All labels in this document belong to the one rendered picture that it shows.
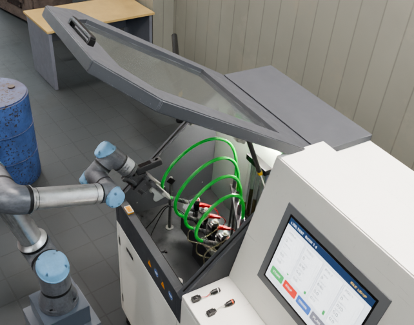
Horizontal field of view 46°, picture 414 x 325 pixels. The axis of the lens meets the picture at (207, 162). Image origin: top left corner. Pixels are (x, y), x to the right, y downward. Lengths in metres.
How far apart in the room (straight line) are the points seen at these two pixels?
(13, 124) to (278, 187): 2.43
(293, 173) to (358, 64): 2.40
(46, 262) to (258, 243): 0.80
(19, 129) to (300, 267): 2.60
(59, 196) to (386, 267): 1.06
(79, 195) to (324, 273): 0.87
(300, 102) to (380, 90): 1.77
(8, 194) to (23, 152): 2.27
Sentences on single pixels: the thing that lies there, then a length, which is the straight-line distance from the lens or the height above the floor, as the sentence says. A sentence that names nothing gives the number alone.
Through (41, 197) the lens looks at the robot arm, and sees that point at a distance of 1.69.
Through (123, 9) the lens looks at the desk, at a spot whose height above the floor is 0.65.
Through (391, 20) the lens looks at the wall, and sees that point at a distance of 3.77.
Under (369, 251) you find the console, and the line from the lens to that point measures 1.52.
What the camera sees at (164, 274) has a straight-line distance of 2.09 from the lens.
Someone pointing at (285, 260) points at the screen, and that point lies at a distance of 1.76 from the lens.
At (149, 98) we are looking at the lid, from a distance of 1.33.
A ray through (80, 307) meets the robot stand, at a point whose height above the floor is 0.90.
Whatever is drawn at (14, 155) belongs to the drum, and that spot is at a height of 0.33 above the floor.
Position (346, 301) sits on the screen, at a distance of 1.61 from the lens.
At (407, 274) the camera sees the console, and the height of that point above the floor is 1.54.
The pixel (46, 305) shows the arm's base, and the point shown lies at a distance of 2.04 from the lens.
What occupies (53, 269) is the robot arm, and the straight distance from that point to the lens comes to 1.91.
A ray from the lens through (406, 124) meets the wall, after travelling 3.86.
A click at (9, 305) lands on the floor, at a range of 3.30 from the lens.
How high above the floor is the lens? 2.54
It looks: 37 degrees down
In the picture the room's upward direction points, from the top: 5 degrees clockwise
